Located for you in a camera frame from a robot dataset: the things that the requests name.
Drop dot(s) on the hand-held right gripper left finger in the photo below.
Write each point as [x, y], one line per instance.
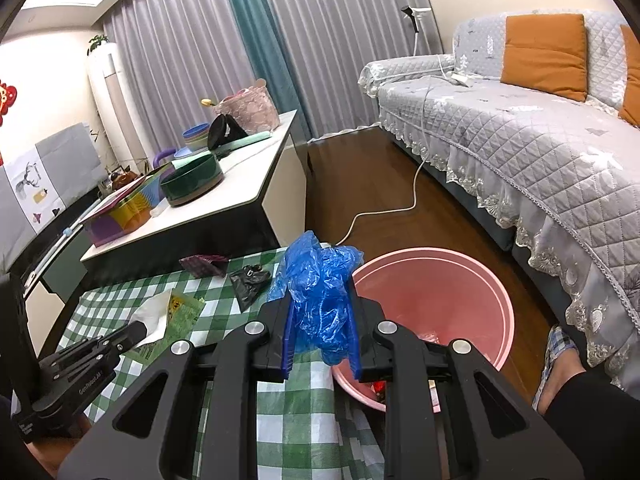
[287, 340]

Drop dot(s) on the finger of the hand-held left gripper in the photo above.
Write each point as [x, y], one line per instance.
[110, 339]
[107, 357]

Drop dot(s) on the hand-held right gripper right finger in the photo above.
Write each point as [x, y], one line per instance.
[356, 355]

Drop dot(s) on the white tissue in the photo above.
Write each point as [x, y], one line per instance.
[152, 315]

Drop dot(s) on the blue plastic bag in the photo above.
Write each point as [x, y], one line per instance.
[320, 295]

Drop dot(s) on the pink plastic bucket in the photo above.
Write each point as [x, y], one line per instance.
[450, 300]

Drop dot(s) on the black crumpled plastic bag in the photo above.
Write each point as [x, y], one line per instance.
[249, 285]

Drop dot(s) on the green snack packet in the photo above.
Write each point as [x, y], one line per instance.
[182, 312]

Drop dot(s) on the dark television cabinet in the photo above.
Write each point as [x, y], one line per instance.
[62, 270]

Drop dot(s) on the green checkered tablecloth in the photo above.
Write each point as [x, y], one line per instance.
[295, 425]

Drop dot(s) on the dark red patterned packet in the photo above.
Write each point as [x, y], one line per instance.
[202, 264]

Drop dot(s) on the black television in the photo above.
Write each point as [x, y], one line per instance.
[55, 232]

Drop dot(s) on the colourful striped box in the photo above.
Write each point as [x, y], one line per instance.
[127, 207]

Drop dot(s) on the brown teapot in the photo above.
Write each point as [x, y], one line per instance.
[122, 178]

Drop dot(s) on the white coffee table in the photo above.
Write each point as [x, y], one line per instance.
[250, 180]

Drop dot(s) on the dark green pot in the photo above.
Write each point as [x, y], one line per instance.
[192, 180]

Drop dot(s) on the grey television dust cover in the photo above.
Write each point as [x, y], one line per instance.
[60, 160]

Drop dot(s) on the plaid slipper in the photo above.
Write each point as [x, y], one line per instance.
[555, 355]

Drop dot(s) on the mint green rolled mat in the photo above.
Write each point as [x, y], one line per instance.
[247, 139]

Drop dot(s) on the black pouch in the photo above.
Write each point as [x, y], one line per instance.
[222, 132]

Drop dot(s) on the stack of coloured bowls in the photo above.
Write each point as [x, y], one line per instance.
[195, 137]

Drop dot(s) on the white standing air conditioner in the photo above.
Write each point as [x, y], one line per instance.
[115, 105]

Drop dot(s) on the pink woven basket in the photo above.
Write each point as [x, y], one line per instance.
[252, 107]

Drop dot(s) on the person's leg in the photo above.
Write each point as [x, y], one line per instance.
[600, 425]

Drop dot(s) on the grey quilted sofa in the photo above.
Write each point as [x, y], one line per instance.
[525, 150]

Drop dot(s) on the teal curtain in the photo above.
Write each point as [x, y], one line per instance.
[260, 50]

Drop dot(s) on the small potted plant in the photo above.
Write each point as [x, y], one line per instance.
[98, 45]

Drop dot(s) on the white power strip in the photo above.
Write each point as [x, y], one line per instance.
[462, 79]

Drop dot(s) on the grey curtain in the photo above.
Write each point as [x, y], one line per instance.
[175, 50]
[340, 40]

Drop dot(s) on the white floor stand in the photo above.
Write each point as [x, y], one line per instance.
[415, 25]

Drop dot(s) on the orange cushion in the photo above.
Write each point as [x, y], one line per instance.
[631, 80]
[545, 55]

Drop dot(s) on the red knot wall decoration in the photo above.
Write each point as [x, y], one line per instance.
[6, 100]

